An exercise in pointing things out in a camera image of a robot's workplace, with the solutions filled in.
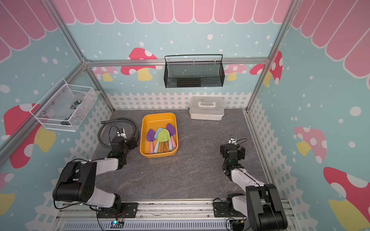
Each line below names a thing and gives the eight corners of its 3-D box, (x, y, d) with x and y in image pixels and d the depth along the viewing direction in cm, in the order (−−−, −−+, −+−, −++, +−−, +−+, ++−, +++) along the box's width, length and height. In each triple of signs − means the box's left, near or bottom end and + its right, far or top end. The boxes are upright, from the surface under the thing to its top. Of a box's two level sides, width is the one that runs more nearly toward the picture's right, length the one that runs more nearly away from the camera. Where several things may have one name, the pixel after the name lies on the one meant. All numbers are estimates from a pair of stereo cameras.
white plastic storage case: (189, 121, 115) (189, 110, 105) (189, 106, 126) (189, 95, 116) (223, 121, 115) (226, 110, 105) (220, 106, 126) (222, 95, 116)
